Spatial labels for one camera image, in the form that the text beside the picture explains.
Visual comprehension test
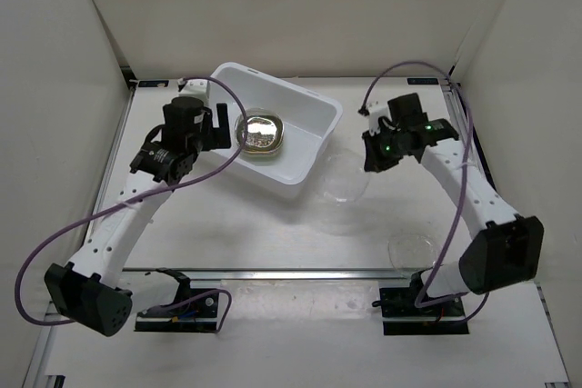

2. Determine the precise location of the clear textured glass plate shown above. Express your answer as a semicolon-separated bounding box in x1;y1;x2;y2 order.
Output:
317;149;370;204

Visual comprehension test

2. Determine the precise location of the green panda plate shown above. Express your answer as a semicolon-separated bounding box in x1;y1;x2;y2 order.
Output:
242;124;285;158

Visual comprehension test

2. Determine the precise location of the clear iridescent square plate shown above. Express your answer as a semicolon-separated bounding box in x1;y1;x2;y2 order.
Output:
242;108;285;157

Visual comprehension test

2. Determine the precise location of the clear frosted plate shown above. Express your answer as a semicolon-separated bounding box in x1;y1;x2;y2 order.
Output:
387;234;440;277

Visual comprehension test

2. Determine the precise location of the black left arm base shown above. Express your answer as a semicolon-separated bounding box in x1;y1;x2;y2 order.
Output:
134;269;228;333

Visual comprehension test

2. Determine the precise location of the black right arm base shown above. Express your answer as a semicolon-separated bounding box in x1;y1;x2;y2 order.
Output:
371;287;469;336

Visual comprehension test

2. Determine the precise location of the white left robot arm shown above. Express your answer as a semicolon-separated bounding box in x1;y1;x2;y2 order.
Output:
45;96;231;337

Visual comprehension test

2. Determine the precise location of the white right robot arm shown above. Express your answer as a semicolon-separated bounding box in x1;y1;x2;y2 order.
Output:
361;93;544;315

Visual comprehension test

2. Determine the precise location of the white plastic bin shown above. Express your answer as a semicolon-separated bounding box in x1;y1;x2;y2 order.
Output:
211;62;343;199

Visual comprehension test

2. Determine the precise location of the blue label right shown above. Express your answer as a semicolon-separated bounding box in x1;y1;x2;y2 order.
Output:
406;77;439;86

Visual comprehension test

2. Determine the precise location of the blue label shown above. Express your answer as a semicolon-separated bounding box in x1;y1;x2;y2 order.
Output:
137;80;169;88
406;77;439;86

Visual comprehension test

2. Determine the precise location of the blue label left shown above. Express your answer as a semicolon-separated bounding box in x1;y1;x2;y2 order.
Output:
137;80;169;88

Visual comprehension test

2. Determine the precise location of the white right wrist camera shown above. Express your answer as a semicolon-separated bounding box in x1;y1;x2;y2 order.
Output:
358;102;394;136

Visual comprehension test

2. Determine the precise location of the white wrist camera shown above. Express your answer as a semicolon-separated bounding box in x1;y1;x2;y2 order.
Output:
358;102;394;136
178;79;209;101

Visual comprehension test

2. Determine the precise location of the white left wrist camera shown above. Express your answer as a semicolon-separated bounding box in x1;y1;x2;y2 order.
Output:
178;79;209;101

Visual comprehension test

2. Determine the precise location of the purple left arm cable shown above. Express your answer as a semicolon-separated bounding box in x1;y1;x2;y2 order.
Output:
15;76;249;333

